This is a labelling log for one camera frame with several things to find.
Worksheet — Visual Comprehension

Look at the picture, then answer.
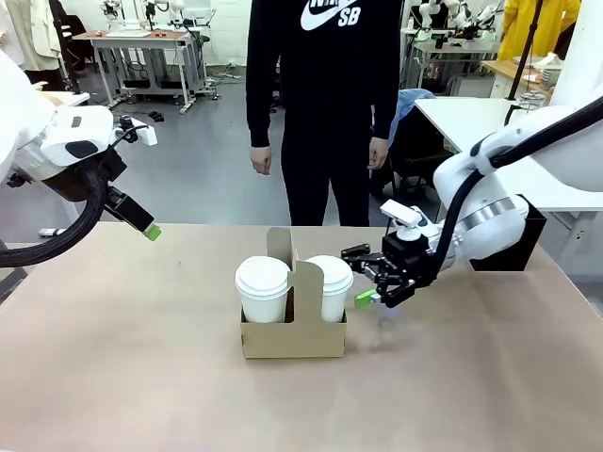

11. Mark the person's right sleeved forearm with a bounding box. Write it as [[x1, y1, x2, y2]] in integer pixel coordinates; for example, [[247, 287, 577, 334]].
[[247, 77, 275, 150]]

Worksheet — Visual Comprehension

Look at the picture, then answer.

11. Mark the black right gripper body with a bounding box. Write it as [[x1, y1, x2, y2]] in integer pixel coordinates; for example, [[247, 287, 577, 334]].
[[382, 232, 432, 280]]

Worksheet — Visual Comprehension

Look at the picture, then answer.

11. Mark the blue cloth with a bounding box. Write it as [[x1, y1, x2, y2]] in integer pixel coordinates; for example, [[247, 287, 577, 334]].
[[388, 88, 437, 143]]

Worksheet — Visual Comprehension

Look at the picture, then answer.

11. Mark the brown paper envelope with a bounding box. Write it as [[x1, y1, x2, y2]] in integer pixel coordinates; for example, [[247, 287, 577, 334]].
[[28, 82, 66, 107]]

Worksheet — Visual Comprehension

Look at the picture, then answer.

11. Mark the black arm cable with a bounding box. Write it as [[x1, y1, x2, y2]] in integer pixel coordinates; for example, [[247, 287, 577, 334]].
[[426, 95, 603, 289], [0, 167, 113, 270]]

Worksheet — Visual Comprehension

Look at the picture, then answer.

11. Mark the person in yellow jacket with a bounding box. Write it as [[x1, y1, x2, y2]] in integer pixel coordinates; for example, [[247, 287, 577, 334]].
[[497, 0, 583, 62]]

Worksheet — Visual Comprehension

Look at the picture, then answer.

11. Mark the person's right hand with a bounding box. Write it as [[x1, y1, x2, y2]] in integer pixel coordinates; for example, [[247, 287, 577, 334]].
[[250, 145, 273, 177]]

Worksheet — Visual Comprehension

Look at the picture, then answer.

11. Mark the white lab workbench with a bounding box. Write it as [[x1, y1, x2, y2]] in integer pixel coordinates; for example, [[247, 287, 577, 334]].
[[399, 40, 501, 91]]

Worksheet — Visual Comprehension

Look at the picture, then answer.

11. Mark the brown cardboard cup carrier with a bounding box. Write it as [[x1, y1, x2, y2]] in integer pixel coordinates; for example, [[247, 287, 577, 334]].
[[239, 227, 350, 361]]

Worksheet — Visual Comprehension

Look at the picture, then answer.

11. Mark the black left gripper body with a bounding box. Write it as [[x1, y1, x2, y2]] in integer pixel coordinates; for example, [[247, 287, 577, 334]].
[[91, 150, 129, 209]]

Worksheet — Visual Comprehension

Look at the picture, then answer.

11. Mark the white cup stack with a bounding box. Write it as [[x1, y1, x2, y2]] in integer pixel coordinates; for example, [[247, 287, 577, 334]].
[[538, 65, 562, 91]]

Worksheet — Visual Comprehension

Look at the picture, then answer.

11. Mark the person's left sleeved forearm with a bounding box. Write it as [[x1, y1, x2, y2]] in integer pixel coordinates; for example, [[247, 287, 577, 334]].
[[368, 77, 402, 142]]

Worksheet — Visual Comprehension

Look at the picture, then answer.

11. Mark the small white table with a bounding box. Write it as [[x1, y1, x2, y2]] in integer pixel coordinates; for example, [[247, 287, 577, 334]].
[[44, 91, 91, 113]]

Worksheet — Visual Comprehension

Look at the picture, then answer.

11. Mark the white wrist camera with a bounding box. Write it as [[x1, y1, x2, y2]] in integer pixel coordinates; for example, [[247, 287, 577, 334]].
[[380, 199, 432, 242], [117, 114, 159, 148]]

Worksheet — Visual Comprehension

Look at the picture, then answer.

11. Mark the white plastic cup lid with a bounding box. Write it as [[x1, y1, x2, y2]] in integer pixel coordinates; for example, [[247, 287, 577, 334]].
[[235, 255, 292, 299], [304, 255, 355, 299]]

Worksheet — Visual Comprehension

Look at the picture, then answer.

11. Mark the black stand pole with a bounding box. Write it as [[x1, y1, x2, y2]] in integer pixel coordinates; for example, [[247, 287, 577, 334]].
[[49, 0, 82, 95]]

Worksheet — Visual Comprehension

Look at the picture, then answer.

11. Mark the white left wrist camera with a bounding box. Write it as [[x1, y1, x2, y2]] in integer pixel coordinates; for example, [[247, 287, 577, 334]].
[[117, 114, 159, 148]]

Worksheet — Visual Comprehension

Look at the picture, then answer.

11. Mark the grey metal workbench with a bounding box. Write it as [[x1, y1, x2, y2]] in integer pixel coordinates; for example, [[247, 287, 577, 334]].
[[84, 28, 209, 115]]

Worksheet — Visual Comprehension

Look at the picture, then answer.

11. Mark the thin black tripod pole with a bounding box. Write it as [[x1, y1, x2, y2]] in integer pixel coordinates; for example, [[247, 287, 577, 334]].
[[506, 0, 544, 103]]

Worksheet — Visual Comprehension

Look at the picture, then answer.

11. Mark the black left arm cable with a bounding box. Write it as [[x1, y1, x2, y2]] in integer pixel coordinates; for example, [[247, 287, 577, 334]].
[[0, 167, 113, 270]]

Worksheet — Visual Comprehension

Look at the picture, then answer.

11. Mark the large white table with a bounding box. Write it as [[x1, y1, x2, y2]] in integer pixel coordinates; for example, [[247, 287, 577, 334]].
[[413, 97, 603, 213]]

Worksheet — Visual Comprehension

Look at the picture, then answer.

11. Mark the black box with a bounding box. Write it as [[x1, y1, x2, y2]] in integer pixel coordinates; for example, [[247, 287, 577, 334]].
[[470, 193, 549, 272]]

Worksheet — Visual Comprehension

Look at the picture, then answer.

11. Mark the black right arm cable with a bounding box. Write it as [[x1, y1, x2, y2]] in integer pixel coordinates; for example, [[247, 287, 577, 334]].
[[426, 95, 603, 289]]

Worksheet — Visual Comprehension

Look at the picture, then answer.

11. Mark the white hanging garment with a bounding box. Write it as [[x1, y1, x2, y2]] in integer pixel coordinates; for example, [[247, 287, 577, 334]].
[[0, 0, 63, 74]]

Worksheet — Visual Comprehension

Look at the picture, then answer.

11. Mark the black chair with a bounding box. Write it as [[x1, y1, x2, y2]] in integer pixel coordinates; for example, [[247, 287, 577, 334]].
[[388, 111, 454, 200]]

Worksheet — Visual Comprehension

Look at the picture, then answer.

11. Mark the person's left hand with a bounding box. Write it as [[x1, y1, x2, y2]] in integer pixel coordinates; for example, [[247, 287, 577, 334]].
[[367, 137, 391, 171]]

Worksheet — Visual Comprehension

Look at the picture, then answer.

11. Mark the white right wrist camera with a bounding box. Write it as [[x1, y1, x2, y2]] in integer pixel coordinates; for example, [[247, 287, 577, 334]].
[[380, 199, 432, 242]]

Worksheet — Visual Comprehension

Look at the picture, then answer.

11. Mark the wooden table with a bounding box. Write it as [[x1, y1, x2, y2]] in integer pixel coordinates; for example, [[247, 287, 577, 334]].
[[480, 58, 562, 101]]

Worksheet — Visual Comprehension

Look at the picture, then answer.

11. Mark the person in black hoodie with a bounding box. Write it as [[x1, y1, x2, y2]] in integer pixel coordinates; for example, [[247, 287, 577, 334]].
[[246, 0, 403, 228]]

